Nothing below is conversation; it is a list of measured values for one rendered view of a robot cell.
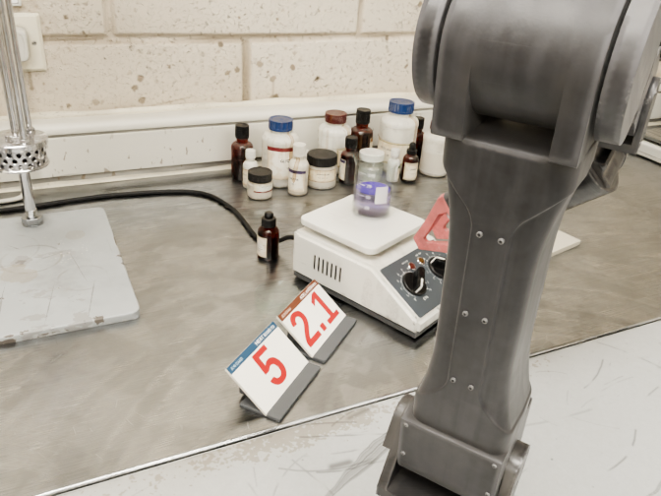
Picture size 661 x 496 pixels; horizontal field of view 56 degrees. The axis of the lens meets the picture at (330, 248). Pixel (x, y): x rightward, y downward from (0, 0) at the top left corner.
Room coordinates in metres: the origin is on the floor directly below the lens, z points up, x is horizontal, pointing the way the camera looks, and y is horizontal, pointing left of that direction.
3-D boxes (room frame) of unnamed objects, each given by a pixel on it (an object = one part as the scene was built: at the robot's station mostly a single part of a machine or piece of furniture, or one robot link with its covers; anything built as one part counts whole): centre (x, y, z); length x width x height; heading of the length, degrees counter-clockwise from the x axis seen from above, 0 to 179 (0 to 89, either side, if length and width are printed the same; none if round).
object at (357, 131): (1.14, -0.04, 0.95); 0.04 x 0.04 x 0.11
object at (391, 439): (0.31, -0.09, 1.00); 0.09 x 0.06 x 0.06; 61
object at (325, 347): (0.59, 0.01, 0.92); 0.09 x 0.06 x 0.04; 157
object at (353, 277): (0.70, -0.06, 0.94); 0.22 x 0.13 x 0.08; 51
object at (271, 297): (0.64, 0.06, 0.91); 0.06 x 0.06 x 0.02
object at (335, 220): (0.72, -0.04, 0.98); 0.12 x 0.12 x 0.01; 51
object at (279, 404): (0.49, 0.05, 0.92); 0.09 x 0.06 x 0.04; 157
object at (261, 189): (0.96, 0.13, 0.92); 0.04 x 0.04 x 0.04
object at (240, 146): (1.03, 0.17, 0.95); 0.04 x 0.04 x 0.10
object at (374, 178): (0.74, -0.05, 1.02); 0.06 x 0.05 x 0.08; 53
